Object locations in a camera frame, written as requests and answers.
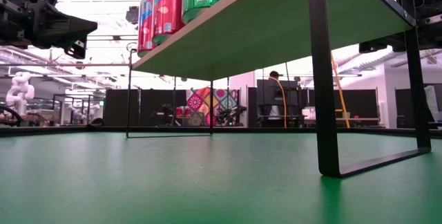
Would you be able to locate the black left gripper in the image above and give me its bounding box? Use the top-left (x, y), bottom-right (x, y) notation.
top-left (0, 0), bottom-right (99, 61)

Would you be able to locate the red Fanta can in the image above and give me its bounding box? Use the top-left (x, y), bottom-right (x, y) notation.
top-left (137, 0), bottom-right (156, 58)
top-left (151, 0), bottom-right (186, 44)

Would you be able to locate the black partition panel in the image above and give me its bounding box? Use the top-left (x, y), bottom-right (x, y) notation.
top-left (395, 87), bottom-right (442, 118)
top-left (103, 88), bottom-right (187, 127)
top-left (333, 88), bottom-right (379, 118)

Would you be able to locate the clear plastic bag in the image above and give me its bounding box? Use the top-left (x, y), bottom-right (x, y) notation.
top-left (427, 84), bottom-right (442, 123)

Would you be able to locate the black bag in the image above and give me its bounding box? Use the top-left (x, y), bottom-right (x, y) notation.
top-left (396, 114), bottom-right (410, 129)

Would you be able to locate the long wooden table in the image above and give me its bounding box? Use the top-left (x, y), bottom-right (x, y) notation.
top-left (303, 115), bottom-right (386, 128)

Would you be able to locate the wooden board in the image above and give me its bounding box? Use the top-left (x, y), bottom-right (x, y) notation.
top-left (126, 0), bottom-right (432, 179)

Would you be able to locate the person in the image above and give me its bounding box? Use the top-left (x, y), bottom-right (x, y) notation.
top-left (268, 70), bottom-right (282, 118)

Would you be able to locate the red box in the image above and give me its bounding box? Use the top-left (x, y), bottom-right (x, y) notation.
top-left (175, 105), bottom-right (191, 118)

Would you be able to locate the black equipment cabinet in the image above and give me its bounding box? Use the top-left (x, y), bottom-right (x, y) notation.
top-left (256, 78), bottom-right (305, 128)

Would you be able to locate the colourful patterned panel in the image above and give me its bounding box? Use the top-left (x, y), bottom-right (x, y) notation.
top-left (186, 87), bottom-right (240, 127)

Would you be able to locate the green table mat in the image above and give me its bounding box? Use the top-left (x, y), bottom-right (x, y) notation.
top-left (0, 131), bottom-right (442, 224)

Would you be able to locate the black hanging camera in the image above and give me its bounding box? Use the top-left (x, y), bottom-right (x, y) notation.
top-left (125, 5), bottom-right (140, 25)

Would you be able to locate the orange extension cable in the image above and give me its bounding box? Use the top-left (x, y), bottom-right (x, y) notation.
top-left (330, 53), bottom-right (352, 129)

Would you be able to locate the black aluminium rig frame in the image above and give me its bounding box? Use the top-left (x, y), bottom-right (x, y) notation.
top-left (0, 124), bottom-right (442, 139)

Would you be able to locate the black vacuum hose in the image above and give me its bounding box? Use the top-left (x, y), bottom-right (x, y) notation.
top-left (0, 104), bottom-right (24, 127)

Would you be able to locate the orange hanging cable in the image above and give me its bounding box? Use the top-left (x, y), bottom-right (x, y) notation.
top-left (269, 75), bottom-right (288, 129)

